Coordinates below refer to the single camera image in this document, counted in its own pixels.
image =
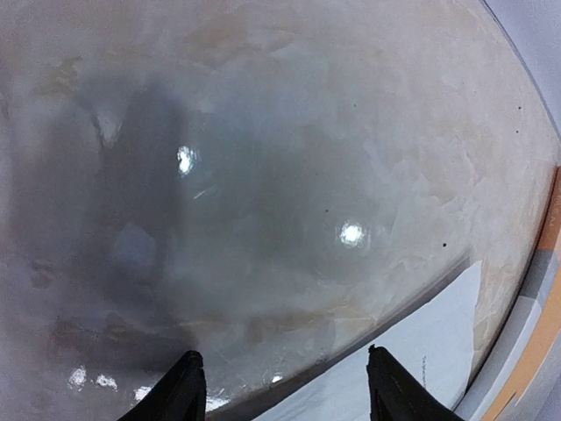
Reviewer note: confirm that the remaining white paper stack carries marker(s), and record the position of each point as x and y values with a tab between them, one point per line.
434	343

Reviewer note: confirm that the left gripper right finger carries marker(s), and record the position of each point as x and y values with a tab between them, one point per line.
396	395

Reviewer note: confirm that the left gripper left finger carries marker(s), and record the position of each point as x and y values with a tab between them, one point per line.
180	395

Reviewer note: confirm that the orange file folder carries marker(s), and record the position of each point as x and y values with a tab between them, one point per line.
524	363

